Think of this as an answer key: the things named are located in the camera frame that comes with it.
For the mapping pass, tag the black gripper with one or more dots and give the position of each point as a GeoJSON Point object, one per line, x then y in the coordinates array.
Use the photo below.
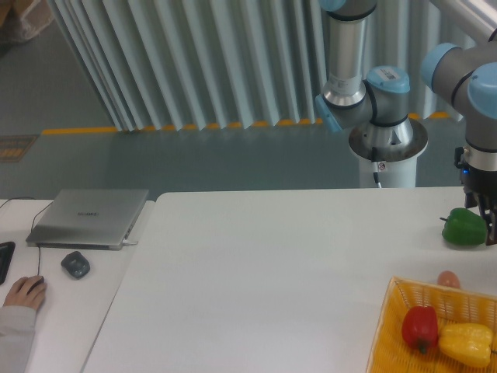
{"type": "Point", "coordinates": [477, 168]}

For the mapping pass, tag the black computer mouse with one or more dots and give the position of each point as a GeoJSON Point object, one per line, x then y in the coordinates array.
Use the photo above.
{"type": "Point", "coordinates": [36, 284]}

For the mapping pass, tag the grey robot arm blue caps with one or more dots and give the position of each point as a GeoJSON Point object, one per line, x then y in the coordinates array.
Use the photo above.
{"type": "Point", "coordinates": [375, 104]}

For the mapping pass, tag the grey sleeved forearm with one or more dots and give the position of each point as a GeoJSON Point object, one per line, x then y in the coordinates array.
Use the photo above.
{"type": "Point", "coordinates": [17, 334]}

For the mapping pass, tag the yellow woven basket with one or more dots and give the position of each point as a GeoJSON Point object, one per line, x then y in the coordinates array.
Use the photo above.
{"type": "Point", "coordinates": [390, 353]}

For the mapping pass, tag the person's hand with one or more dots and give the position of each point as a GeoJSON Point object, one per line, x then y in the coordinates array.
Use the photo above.
{"type": "Point", "coordinates": [17, 295]}

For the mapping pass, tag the green bell pepper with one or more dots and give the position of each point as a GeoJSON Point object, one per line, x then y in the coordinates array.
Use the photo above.
{"type": "Point", "coordinates": [463, 227]}

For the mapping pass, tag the brown egg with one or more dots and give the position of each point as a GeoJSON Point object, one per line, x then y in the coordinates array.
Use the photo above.
{"type": "Point", "coordinates": [448, 278]}

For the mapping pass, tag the red bell pepper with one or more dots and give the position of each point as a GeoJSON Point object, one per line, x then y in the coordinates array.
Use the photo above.
{"type": "Point", "coordinates": [420, 328]}

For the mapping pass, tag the yellow bell pepper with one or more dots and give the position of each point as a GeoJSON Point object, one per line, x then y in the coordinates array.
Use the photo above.
{"type": "Point", "coordinates": [467, 343]}

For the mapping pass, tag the white folding partition screen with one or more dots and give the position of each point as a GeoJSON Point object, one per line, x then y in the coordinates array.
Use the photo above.
{"type": "Point", "coordinates": [201, 64]}

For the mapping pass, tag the silver closed laptop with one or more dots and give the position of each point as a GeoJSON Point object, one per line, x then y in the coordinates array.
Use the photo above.
{"type": "Point", "coordinates": [89, 219]}

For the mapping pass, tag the dark grey round device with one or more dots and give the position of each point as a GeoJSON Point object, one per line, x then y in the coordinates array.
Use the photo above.
{"type": "Point", "coordinates": [76, 265]}

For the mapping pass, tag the white side table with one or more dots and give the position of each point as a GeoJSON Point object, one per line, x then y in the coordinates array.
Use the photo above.
{"type": "Point", "coordinates": [69, 320]}

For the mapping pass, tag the black keyboard edge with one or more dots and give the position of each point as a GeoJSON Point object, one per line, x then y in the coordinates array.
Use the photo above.
{"type": "Point", "coordinates": [6, 253]}

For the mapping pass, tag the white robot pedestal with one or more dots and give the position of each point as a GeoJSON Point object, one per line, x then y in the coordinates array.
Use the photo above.
{"type": "Point", "coordinates": [388, 156]}

